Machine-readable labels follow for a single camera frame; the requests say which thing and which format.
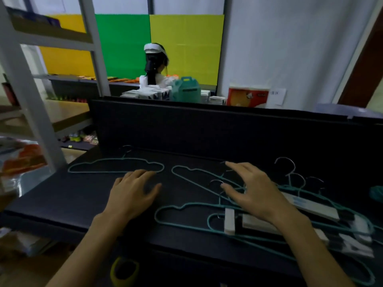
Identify orange wall panel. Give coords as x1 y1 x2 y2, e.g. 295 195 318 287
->
39 14 96 77

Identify pile of mixed hangers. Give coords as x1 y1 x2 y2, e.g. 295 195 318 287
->
67 145 376 287

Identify orange plastic bag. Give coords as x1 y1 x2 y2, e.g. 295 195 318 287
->
0 143 47 177

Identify person's right hand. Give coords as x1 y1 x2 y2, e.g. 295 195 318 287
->
220 161 300 224

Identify black back panel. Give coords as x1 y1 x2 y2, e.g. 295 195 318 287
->
89 97 383 189

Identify row of small bottles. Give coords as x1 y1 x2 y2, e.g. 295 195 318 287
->
47 97 89 104

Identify grey wall shelf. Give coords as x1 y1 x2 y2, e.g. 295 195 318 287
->
33 74 216 90

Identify yellow tape roll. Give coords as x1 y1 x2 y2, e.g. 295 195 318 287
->
110 257 140 287

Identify person's left forearm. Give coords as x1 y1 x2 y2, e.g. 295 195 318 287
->
46 213 129 287

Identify white metal shelf rack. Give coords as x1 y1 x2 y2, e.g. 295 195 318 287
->
0 0 111 195

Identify small white label sign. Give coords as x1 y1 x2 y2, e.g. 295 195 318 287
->
266 88 287 108

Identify dark blue box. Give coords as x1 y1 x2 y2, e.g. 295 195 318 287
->
6 6 62 29

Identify brown door frame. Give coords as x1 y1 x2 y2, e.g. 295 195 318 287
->
338 8 383 108

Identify orange snack packets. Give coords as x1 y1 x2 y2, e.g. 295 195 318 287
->
77 75 140 84

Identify red tissue pack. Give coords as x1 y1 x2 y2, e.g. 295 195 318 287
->
226 86 270 108

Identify yellow wall panel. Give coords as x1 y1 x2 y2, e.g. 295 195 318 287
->
149 14 225 86

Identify row of white small boxes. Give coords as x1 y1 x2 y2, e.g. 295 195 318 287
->
120 85 227 106

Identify black table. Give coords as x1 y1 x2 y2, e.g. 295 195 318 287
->
0 146 383 281

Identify person's right forearm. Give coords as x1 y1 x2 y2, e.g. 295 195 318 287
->
270 210 355 287

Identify green wall panel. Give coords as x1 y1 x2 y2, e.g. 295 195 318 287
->
95 14 152 80

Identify person's left hand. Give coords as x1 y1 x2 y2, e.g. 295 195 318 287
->
103 169 163 222

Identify dark red tote bag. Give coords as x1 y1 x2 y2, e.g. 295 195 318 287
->
1 74 18 106

